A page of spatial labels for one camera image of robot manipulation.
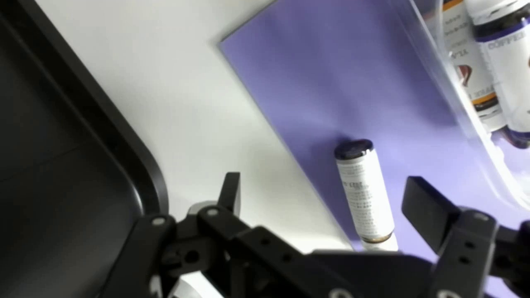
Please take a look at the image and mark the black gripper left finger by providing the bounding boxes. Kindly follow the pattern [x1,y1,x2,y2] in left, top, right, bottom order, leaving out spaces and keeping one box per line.
[215,171,243,216]

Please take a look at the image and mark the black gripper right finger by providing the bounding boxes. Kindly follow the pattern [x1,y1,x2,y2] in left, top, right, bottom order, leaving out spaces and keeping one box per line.
[399,176,464,257]

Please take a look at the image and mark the white vial with dark cap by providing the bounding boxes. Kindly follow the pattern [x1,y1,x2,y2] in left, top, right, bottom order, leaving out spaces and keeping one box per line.
[333,138,401,254]

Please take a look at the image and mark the clear plastic bowl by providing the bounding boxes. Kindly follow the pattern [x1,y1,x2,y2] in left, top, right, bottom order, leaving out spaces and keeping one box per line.
[386,0,530,214]

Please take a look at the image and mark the white vial with brown label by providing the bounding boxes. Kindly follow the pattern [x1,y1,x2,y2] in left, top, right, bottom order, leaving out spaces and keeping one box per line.
[434,0,512,136]

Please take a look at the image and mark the white vial with purple band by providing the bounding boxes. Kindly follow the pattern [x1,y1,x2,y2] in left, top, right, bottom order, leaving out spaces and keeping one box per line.
[462,0,530,149]

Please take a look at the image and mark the purple mat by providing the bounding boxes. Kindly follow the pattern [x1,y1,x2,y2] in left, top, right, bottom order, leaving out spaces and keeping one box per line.
[217,0,530,298]

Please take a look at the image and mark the black plastic bin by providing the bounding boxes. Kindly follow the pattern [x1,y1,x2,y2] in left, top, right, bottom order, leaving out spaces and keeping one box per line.
[0,0,171,298]

